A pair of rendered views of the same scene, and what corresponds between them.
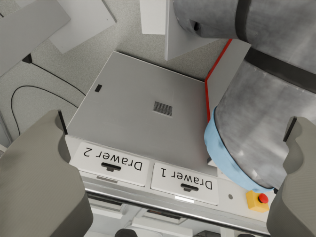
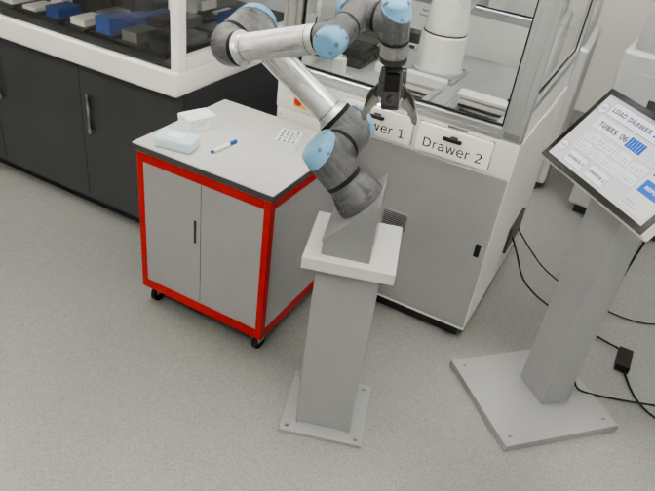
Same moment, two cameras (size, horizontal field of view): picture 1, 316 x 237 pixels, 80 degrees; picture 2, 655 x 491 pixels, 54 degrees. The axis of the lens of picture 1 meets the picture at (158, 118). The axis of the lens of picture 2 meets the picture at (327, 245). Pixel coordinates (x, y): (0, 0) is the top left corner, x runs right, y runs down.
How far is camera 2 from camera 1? 1.75 m
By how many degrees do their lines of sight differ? 14
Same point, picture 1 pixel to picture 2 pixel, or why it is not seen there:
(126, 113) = (441, 210)
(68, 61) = not seen: hidden behind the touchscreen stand
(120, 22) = (444, 363)
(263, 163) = (357, 115)
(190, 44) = not seen: hidden behind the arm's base
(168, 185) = (396, 120)
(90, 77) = (515, 314)
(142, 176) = (422, 130)
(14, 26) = (566, 319)
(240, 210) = not seen: hidden behind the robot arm
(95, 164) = (469, 144)
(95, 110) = (478, 214)
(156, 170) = (407, 136)
